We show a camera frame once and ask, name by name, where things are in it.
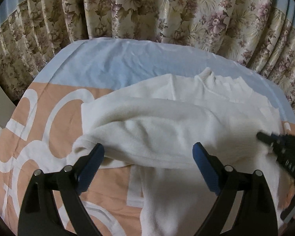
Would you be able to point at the floral and blue curtain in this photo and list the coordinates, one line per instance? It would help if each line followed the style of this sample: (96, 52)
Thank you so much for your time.
(162, 9)

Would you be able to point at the orange and blue printed bedsheet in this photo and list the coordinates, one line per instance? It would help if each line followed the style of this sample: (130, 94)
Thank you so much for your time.
(39, 127)

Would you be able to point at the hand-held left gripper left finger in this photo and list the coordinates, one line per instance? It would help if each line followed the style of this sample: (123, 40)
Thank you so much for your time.
(89, 170)

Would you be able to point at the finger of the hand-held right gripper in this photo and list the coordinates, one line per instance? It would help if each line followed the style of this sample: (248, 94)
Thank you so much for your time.
(291, 210)
(285, 150)

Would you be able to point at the white fleece garment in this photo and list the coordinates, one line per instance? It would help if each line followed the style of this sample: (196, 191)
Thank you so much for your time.
(162, 132)

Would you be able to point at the white board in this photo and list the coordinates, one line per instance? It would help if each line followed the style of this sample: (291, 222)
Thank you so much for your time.
(0, 103)

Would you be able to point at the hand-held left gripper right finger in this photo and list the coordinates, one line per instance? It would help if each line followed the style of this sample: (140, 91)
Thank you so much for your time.
(206, 169)

